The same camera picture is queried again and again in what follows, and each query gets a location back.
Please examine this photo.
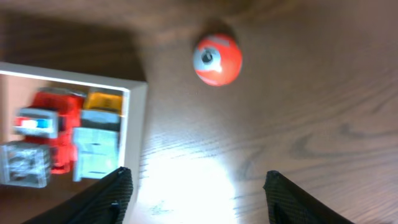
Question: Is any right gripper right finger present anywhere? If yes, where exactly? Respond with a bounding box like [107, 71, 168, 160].
[263, 170, 353, 224]

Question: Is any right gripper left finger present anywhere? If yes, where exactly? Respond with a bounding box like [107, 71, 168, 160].
[24, 167, 133, 224]

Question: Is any yellow grey toy truck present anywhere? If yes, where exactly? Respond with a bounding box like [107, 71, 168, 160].
[73, 88, 123, 182]

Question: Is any red toy fire truck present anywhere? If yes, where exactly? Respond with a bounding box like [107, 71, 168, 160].
[1, 87, 86, 188]

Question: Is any red ball with face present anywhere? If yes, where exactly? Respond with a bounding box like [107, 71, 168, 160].
[193, 34, 243, 86]

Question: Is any white cardboard box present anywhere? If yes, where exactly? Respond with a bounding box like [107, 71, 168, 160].
[1, 62, 148, 224]

